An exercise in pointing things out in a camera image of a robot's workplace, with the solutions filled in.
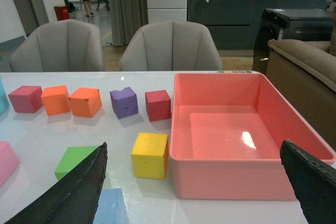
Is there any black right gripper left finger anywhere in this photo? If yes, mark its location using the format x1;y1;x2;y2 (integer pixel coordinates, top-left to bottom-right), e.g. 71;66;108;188
6;143;108;223

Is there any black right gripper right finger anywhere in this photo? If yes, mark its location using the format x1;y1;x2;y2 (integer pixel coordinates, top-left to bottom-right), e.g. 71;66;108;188
280;140;335;223

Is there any light blue foam block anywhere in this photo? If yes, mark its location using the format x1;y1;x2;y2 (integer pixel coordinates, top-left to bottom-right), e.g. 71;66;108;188
93;188;127;224

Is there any green foam block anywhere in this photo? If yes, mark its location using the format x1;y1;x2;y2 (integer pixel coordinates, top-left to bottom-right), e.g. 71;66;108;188
54;146;98;181

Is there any pink foam block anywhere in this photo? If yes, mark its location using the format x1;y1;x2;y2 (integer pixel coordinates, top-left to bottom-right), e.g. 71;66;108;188
0;142;20;186

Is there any yellow foam block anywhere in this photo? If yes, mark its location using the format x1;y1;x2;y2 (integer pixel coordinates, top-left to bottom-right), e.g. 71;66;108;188
131;133;169;179

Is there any orange foam block right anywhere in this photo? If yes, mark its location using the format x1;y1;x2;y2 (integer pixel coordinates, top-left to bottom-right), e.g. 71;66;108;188
68;88;102;118

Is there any orange foam block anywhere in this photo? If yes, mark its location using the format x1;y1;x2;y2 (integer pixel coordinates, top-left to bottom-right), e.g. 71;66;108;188
41;85;70;116
68;88;102;118

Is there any pink plastic bin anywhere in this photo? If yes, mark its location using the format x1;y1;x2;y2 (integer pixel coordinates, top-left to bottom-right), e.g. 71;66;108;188
170;73;335;200

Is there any orange foam block left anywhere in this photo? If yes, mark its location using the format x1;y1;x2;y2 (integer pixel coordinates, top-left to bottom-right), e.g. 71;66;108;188
41;85;70;116

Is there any brown sofa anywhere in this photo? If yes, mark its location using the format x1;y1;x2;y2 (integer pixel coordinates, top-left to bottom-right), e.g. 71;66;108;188
265;38;336;150

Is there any purple foam block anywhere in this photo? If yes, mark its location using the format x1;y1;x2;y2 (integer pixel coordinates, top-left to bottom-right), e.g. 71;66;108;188
110;87;139;119

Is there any magenta foam block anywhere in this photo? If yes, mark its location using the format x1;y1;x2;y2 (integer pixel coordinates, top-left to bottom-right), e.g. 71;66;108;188
8;86;43;113

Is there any cyan foam block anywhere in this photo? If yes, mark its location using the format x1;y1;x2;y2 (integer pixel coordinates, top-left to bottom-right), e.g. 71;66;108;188
0;78;9;114

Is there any red foam block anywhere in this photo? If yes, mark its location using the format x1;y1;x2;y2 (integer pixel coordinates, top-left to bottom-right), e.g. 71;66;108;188
145;90;171;122

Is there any left grey chair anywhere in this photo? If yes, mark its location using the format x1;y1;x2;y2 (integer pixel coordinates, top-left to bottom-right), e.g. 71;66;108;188
9;19;104;72

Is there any grey chair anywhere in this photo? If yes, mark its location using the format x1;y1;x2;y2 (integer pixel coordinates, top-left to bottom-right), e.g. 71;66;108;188
9;19;104;72
119;20;223;71

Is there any black appliance box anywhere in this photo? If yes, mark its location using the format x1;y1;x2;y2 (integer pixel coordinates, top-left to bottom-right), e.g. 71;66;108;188
252;8;333;73

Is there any dark grey counter cabinet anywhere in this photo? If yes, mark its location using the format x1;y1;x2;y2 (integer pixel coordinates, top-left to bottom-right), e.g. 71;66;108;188
187;0;328;50

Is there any right grey chair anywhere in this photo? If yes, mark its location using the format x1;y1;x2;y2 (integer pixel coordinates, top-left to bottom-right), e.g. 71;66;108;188
119;20;223;71

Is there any red bin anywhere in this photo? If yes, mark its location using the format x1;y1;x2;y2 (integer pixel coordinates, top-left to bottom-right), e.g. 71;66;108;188
54;5;70;21

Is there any grey curtain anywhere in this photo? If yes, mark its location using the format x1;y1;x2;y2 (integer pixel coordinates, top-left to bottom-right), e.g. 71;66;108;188
109;0;149;46

